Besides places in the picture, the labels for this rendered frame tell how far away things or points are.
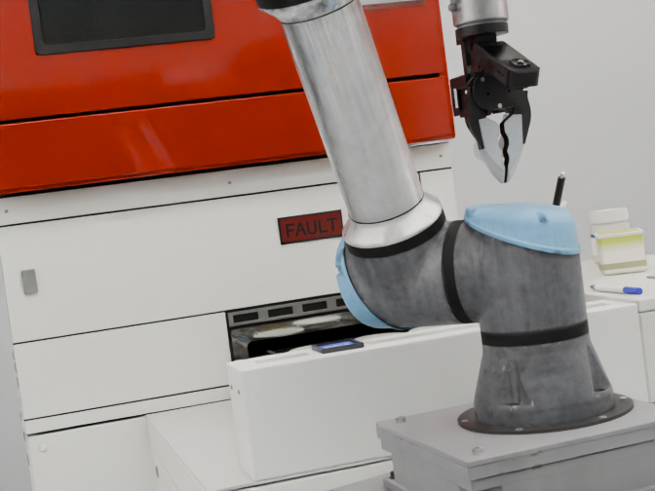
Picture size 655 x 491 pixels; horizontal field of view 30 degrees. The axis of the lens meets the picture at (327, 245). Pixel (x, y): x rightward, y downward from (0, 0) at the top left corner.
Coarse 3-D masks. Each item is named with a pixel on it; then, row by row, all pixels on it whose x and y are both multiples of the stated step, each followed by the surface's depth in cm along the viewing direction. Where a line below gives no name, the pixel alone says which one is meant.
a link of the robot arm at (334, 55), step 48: (288, 0) 120; (336, 0) 121; (336, 48) 123; (336, 96) 125; (384, 96) 127; (336, 144) 128; (384, 144) 128; (384, 192) 130; (384, 240) 131; (432, 240) 132; (384, 288) 134; (432, 288) 132
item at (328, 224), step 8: (304, 216) 216; (312, 216) 217; (320, 216) 217; (328, 216) 218; (336, 216) 218; (288, 224) 216; (296, 224) 216; (304, 224) 216; (312, 224) 217; (320, 224) 217; (328, 224) 218; (336, 224) 218; (288, 232) 216; (296, 232) 216; (304, 232) 216; (312, 232) 217; (320, 232) 217; (328, 232) 218; (336, 232) 218; (288, 240) 216; (296, 240) 216
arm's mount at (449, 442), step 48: (384, 432) 138; (432, 432) 132; (480, 432) 128; (528, 432) 124; (576, 432) 123; (624, 432) 122; (384, 480) 140; (432, 480) 127; (480, 480) 117; (528, 480) 119; (576, 480) 120; (624, 480) 122
